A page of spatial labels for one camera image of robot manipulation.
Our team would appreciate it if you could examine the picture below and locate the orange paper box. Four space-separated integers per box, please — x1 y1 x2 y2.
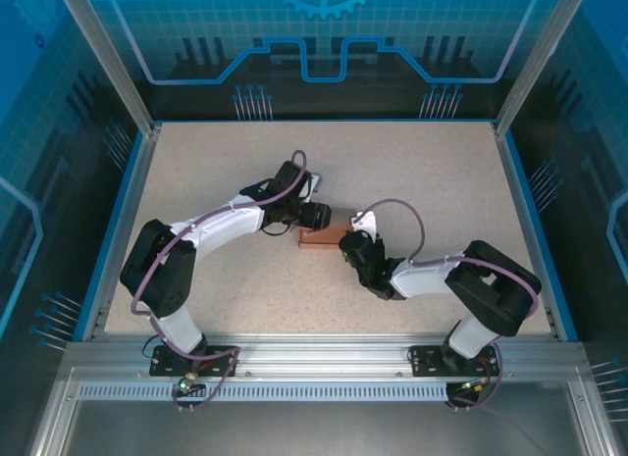
297 207 359 251

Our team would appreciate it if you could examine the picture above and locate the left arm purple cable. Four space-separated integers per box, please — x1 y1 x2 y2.
128 149 310 413

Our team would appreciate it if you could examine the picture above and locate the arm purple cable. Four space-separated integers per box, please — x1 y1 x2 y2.
351 198 541 411
128 149 310 413

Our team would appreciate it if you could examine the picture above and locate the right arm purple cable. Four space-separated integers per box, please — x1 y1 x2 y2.
351 198 541 411

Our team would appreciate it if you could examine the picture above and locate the aluminium mounting rail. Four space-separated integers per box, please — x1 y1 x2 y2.
63 331 588 379

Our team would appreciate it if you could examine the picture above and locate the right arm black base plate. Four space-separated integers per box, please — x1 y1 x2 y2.
408 344 500 379

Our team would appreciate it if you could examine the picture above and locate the aluminium side rail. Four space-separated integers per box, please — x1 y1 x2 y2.
79 124 163 343
492 122 565 342

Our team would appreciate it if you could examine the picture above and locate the slotted grey cable duct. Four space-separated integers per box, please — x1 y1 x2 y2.
77 382 450 403

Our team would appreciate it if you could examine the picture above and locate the aluminium front frame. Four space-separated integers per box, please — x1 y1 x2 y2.
28 367 619 456

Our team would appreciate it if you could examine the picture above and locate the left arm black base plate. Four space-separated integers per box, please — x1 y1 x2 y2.
148 344 240 379

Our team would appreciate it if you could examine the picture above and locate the aluminium frame post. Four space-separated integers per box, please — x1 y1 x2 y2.
492 0 576 137
53 0 163 138

